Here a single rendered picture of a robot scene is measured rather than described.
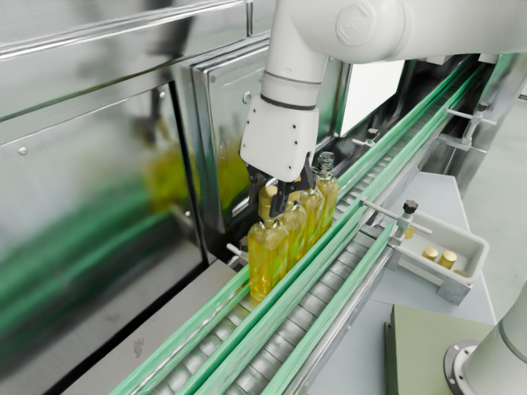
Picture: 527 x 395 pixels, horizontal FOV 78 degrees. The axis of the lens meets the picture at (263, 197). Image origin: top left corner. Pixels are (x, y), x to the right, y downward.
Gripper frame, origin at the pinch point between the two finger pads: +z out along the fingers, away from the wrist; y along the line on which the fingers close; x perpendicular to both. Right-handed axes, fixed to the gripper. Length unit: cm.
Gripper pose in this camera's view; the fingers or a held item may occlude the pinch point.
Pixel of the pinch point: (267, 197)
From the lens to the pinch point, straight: 50.7
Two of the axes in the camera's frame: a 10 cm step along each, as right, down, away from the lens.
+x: 6.3, -2.8, 7.3
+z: -1.7, 8.6, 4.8
